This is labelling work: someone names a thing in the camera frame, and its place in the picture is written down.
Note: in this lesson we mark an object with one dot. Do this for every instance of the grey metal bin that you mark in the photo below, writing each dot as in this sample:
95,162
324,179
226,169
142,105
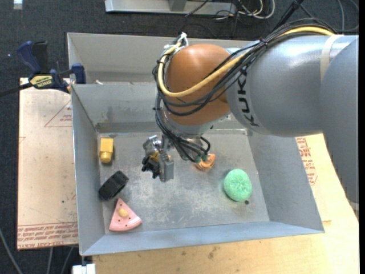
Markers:
188,198

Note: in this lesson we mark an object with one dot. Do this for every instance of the green scrub ball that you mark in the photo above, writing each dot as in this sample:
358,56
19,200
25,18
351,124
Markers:
238,185

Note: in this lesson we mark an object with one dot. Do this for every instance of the brown cardboard board, red print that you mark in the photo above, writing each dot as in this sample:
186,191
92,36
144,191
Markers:
45,164

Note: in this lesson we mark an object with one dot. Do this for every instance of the yellow block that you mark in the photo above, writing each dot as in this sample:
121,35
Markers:
106,150

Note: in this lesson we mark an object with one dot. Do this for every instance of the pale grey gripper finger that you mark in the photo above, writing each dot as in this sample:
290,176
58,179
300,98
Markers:
166,171

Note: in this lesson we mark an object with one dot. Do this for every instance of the pink toy watermelon slice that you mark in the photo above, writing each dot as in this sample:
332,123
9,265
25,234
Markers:
122,221

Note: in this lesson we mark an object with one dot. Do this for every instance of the orange toy food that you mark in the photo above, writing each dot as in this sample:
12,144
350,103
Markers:
206,164

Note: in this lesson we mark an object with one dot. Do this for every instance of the black and yellow toy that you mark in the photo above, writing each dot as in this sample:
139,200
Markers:
151,167

